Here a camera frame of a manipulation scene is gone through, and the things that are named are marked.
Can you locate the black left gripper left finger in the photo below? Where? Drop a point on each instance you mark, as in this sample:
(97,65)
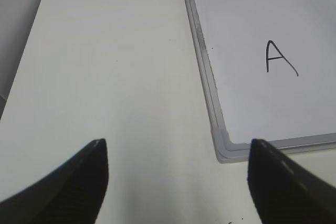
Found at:
(72,193)

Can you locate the white board with grey frame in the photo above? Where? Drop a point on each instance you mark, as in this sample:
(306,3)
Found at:
(268,71)

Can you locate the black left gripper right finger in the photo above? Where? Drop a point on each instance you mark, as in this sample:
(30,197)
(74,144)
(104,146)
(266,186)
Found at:
(285,192)

